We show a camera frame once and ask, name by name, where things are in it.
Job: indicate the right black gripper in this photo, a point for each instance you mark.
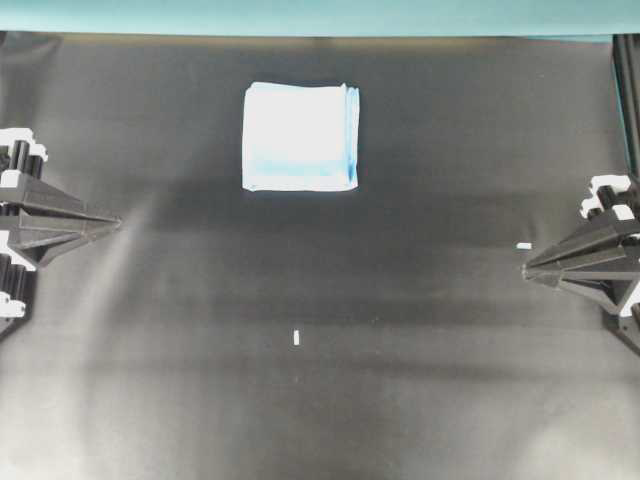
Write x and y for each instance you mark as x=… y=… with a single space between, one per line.
x=600 y=261

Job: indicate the black aluminium frame post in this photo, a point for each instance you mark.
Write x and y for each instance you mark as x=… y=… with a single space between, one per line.
x=626 y=67

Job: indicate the folded blue cloth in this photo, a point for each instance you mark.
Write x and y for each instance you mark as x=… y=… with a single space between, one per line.
x=298 y=138

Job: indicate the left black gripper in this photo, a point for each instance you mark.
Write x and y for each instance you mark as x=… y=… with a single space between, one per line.
x=39 y=241

